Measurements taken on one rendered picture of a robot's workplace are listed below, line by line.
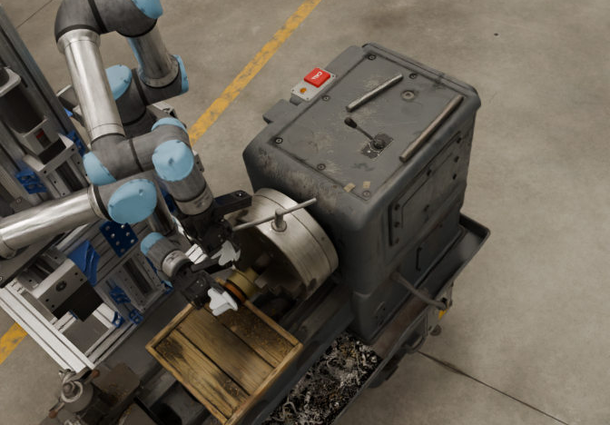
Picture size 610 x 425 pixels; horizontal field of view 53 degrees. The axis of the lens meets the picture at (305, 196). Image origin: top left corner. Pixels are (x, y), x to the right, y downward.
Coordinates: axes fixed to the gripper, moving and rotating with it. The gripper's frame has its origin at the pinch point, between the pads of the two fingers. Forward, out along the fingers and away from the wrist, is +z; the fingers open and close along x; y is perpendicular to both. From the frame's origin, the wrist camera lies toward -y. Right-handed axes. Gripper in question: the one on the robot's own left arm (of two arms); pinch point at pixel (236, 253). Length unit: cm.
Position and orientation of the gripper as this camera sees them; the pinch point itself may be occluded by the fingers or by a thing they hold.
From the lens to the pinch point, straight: 146.0
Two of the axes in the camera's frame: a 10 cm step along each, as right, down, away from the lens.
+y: -6.6, 6.4, -3.8
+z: 2.6, 6.8, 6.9
